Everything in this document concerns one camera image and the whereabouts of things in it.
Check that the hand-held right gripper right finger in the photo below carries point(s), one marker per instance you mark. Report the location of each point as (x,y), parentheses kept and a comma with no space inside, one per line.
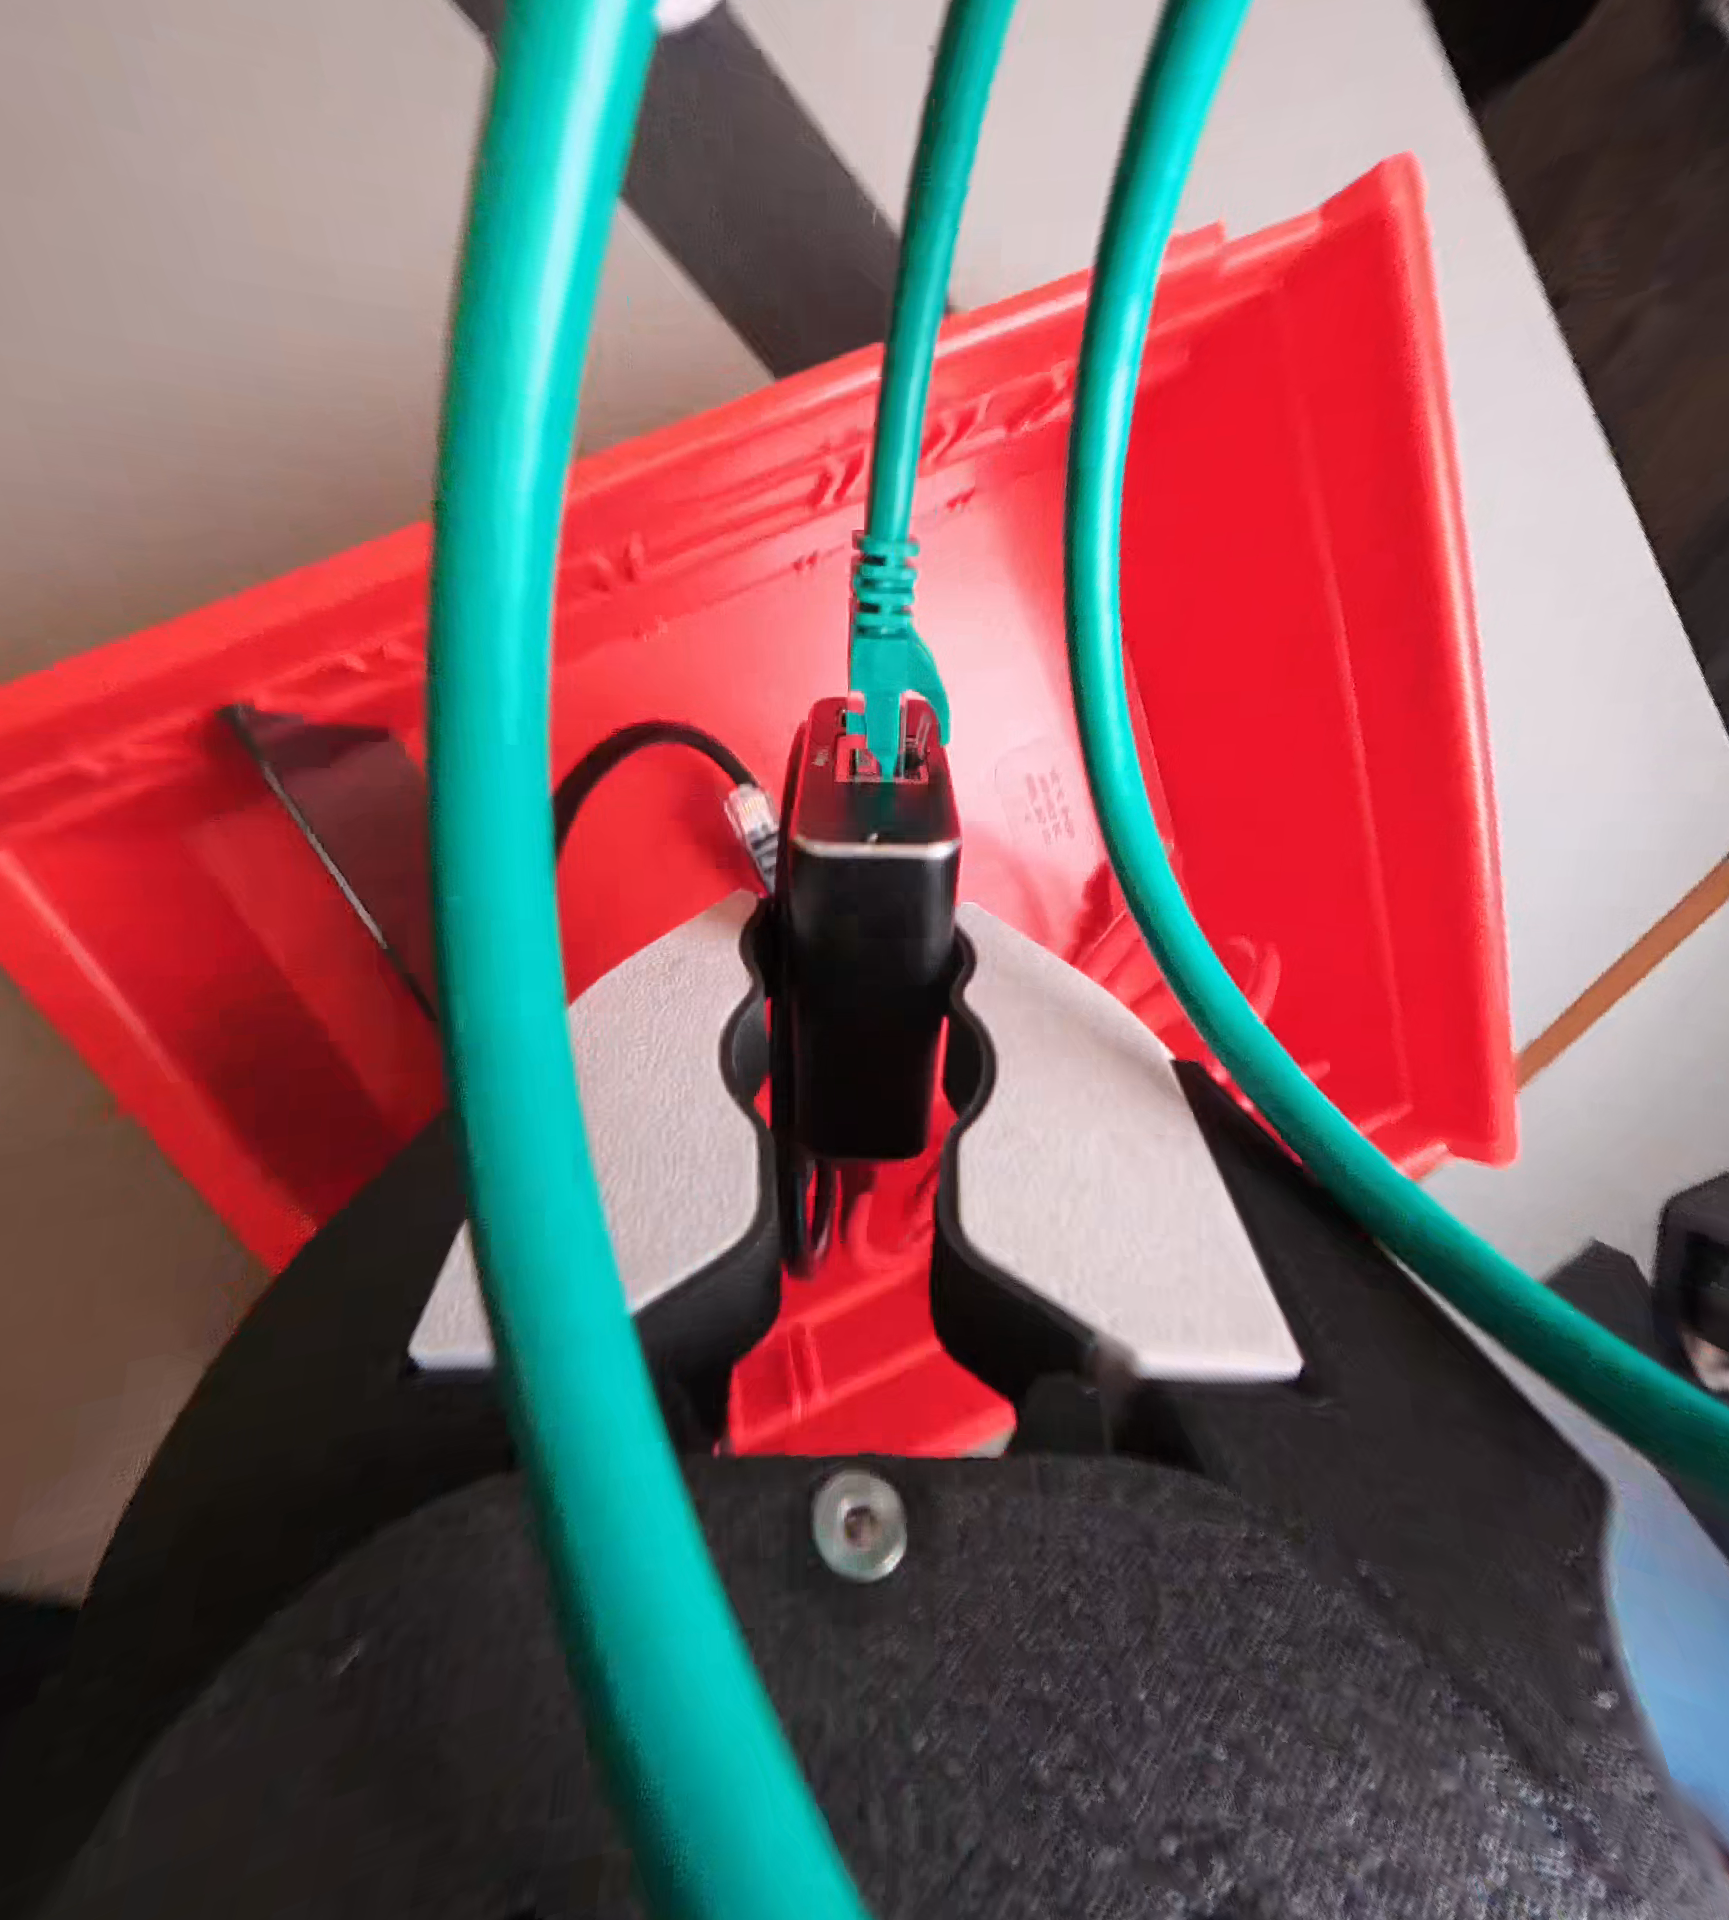
(1105,1200)

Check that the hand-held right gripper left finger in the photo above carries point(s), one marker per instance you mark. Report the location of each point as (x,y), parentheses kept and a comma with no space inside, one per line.
(669,1109)

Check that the black ethernet adapter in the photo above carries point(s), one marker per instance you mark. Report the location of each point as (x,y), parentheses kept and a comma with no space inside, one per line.
(865,989)

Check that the small red plastic bin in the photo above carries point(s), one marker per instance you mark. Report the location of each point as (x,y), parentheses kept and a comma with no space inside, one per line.
(1255,677)

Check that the black bin divider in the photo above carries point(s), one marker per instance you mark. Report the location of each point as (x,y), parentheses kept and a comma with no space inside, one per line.
(341,808)

